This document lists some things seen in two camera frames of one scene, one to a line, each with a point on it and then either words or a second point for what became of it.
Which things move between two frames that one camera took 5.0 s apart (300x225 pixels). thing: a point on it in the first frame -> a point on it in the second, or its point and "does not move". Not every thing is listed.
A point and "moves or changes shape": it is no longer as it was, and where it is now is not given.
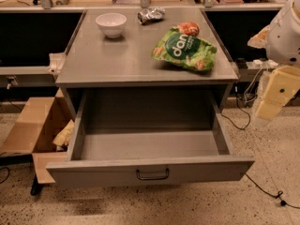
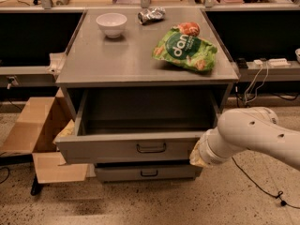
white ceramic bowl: [112, 23] does not move
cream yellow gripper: [285, 37] -> [205, 151]
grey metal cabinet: [145, 61] does not move
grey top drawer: [145, 136] moves or changes shape
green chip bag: [185, 50] does not move
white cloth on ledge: [56, 63] does not move
